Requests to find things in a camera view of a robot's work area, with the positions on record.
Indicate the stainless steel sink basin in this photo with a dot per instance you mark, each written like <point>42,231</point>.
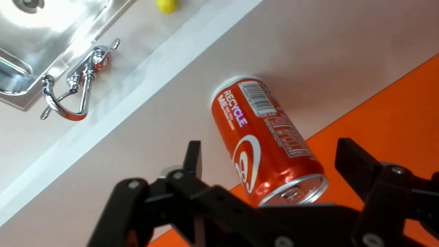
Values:
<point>45,35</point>

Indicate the red soda can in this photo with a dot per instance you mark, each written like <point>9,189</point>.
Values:
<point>269,145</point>

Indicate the yellow lemon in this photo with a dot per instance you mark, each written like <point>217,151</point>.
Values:
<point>166,5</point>

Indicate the chrome faucet with levers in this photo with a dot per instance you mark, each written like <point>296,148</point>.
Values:
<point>84,72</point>

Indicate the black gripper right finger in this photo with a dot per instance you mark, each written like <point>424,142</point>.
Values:
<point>388,200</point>

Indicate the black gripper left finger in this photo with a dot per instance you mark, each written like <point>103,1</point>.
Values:
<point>173,210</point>

